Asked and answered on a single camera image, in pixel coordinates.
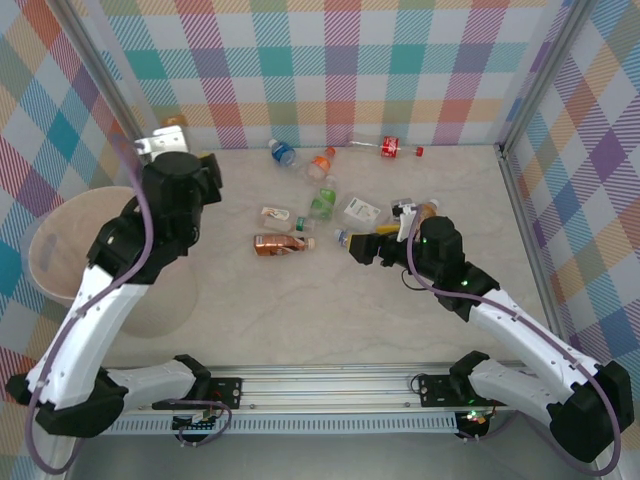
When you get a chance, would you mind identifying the square clear plastic bottle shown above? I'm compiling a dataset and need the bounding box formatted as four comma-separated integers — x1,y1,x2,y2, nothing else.
333,194,394,231

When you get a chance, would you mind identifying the amber tea plastic bottle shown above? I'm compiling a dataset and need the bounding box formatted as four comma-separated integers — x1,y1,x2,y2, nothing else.
417,198,444,221

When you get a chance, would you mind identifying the green label plastic bottle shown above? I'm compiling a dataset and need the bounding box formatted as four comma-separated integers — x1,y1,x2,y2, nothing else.
307,174,339,221

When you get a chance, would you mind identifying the blue label plastic bottle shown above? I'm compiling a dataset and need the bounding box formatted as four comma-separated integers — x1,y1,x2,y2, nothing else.
268,138,303,171

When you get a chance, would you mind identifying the red label cola bottle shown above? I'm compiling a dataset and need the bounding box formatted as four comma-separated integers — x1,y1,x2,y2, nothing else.
348,134,426,160

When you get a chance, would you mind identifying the clear bottle white label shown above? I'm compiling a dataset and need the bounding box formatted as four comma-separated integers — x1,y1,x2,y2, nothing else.
258,204,317,234

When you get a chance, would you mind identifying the orange label plastic bottle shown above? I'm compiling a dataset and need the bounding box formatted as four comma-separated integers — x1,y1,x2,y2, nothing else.
299,145,338,184

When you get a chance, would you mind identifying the copper brown plastic bottle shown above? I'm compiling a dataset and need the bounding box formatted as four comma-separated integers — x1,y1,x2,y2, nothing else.
253,233,317,260

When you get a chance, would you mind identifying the beige round plastic bin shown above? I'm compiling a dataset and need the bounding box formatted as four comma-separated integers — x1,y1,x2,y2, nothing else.
20,185,200,340

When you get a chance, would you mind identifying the right electronics board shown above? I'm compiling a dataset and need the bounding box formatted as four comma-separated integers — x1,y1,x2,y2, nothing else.
459,408,494,430

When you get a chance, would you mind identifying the electronics board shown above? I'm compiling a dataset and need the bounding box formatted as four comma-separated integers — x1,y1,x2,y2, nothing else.
459,408,494,430
172,410,221,434

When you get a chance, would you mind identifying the grey metal shelf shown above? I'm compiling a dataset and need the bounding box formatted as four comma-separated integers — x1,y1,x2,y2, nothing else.
64,432,601,480

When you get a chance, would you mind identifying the left electronics board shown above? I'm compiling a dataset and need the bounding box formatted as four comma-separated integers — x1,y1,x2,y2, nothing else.
172,410,221,434

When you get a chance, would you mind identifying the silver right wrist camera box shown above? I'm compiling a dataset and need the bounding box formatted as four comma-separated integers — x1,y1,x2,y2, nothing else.
389,198,420,242

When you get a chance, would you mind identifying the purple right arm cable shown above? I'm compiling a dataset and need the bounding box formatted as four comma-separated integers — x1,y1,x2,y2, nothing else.
403,202,624,477

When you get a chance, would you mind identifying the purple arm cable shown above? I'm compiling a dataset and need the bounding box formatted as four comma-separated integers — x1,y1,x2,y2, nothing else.
24,132,235,476
403,202,624,477

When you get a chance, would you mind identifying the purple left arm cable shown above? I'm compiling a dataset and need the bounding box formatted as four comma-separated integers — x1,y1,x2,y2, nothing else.
24,132,235,476

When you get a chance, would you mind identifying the aluminium right side rail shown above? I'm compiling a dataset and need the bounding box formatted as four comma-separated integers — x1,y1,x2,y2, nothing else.
497,143,584,354

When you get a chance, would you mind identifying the aluminium left frame post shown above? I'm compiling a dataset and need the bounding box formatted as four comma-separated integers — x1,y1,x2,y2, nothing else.
55,0,151,146

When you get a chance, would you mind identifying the aluminium frame post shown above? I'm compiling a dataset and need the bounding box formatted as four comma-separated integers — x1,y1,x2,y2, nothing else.
498,0,597,156
55,0,151,146

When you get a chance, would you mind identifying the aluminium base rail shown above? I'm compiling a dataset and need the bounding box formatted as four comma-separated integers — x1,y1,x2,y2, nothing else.
119,363,534,415

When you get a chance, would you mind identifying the aluminium right frame post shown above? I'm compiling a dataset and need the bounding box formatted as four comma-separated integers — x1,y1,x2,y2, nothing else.
498,0,597,156

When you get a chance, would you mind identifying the white slotted cable duct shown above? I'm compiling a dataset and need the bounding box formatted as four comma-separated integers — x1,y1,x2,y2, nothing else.
97,417,460,437

